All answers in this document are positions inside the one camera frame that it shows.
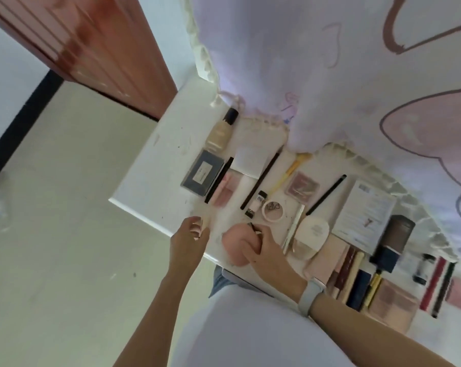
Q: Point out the beige foundation bottle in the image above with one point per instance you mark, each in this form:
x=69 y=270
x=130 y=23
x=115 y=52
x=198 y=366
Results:
x=220 y=131

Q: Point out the person's right forearm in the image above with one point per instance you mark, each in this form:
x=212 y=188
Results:
x=368 y=332

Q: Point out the person's blue jeans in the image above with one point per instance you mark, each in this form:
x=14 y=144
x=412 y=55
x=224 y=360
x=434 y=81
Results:
x=215 y=280

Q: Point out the beige concealer tube black cap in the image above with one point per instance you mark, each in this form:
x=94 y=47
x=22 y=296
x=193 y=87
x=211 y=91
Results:
x=204 y=222

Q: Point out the black eyeliner pencil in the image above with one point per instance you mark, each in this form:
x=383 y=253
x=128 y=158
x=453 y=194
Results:
x=261 y=179

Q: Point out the paper instruction sheet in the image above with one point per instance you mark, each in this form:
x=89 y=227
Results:
x=364 y=214

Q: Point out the black eyeliner pencils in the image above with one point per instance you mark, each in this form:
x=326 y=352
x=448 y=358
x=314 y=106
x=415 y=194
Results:
x=218 y=181

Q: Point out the dark foundation box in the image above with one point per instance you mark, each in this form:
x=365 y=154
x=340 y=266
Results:
x=393 y=240

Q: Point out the white smartwatch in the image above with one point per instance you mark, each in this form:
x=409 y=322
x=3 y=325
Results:
x=310 y=298

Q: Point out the person's left forearm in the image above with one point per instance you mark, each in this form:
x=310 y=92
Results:
x=154 y=321

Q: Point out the person's right hand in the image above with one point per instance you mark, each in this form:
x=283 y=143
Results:
x=270 y=259

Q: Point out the pink four-pan eyeshadow palette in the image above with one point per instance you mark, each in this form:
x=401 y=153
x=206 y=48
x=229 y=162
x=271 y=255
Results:
x=393 y=303

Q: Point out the dark grey palette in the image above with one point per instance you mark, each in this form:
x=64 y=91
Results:
x=201 y=173

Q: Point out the cream gold tube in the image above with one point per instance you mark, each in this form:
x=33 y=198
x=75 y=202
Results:
x=354 y=275

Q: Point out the person's left hand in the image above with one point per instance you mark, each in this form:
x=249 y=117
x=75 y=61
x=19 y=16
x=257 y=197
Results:
x=186 y=244

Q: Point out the pink cushion compact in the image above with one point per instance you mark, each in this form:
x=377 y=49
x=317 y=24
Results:
x=234 y=240

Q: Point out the black pen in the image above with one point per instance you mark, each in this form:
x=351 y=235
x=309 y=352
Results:
x=326 y=194

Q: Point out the white oval compact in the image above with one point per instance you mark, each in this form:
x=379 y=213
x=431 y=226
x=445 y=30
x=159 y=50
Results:
x=310 y=236

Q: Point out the round white powder compact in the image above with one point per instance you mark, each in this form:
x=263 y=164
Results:
x=273 y=210

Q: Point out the small red blush palette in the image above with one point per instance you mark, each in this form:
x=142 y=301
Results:
x=302 y=185

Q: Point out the small black white bottle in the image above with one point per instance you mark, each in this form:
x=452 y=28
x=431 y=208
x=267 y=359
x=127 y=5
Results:
x=255 y=204

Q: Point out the white table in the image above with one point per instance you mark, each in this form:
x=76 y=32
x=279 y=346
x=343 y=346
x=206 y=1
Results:
x=157 y=179

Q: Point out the small brown bottle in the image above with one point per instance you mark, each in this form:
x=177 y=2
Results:
x=423 y=269

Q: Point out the silver square palette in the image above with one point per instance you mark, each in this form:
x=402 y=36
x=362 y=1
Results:
x=249 y=160

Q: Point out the lilac cartoon cloth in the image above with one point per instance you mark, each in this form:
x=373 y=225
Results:
x=310 y=72

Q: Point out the brown wooden door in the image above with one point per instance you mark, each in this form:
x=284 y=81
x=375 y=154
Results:
x=100 y=45

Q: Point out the pink lip gloss tube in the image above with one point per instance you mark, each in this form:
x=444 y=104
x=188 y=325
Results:
x=224 y=189

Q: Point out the navy lipstick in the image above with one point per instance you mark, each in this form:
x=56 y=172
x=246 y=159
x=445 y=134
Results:
x=358 y=290

